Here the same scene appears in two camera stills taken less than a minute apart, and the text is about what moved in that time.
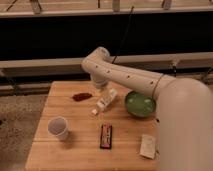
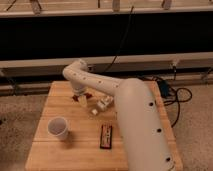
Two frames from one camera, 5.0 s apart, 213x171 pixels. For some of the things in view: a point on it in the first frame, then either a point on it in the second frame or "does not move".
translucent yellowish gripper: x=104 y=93 -> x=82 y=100
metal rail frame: x=159 y=63 does not move
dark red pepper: x=81 y=97 does not move
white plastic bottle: x=103 y=102 does not move
